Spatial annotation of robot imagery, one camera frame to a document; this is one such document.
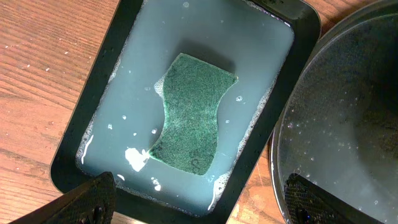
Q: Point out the black rectangular water tub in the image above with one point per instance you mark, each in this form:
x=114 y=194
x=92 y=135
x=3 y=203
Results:
x=119 y=114

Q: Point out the round black tray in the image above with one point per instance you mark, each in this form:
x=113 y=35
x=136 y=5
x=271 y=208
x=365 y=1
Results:
x=340 y=122

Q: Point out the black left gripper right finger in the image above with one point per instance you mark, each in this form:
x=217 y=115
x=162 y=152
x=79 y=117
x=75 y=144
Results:
x=306 y=201

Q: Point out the green yellow sponge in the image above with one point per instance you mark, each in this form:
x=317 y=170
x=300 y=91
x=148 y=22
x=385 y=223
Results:
x=191 y=91

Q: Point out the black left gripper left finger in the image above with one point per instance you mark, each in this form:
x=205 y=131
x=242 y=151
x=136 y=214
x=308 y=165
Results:
x=91 y=202

